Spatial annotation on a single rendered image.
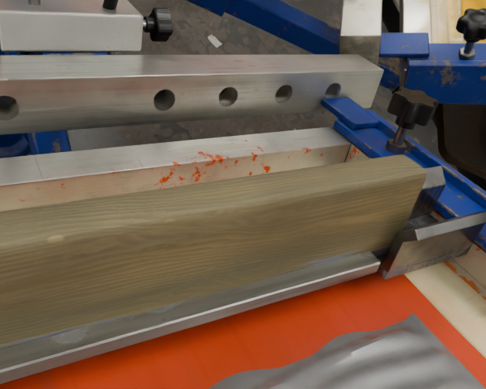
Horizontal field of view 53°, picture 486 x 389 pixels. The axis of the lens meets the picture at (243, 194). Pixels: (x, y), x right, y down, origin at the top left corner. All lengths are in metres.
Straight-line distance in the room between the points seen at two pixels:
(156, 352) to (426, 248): 0.21
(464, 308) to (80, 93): 0.36
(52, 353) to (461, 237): 0.31
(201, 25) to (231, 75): 1.76
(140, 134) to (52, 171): 1.42
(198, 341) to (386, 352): 0.13
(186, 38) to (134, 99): 1.71
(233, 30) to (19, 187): 1.96
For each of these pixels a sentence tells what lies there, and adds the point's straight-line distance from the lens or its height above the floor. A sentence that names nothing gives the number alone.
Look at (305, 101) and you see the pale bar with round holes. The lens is 0.56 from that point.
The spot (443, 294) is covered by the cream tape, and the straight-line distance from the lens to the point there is 0.44.
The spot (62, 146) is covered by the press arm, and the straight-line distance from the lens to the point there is 0.68.
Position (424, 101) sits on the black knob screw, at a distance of 0.49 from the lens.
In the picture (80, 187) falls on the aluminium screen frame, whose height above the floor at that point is 1.14.
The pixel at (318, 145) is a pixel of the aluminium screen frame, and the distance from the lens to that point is 0.51.
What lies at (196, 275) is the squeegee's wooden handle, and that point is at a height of 1.25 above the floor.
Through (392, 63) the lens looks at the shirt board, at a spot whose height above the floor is 0.92.
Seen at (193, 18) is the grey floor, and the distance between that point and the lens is 2.25.
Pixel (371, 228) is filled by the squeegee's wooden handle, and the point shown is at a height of 1.25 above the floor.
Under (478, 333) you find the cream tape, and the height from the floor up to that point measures 1.23.
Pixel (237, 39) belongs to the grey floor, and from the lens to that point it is 2.27.
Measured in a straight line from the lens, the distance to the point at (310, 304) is 0.37.
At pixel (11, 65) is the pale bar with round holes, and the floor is 1.15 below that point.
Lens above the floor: 1.51
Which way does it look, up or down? 55 degrees down
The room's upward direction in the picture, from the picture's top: 44 degrees clockwise
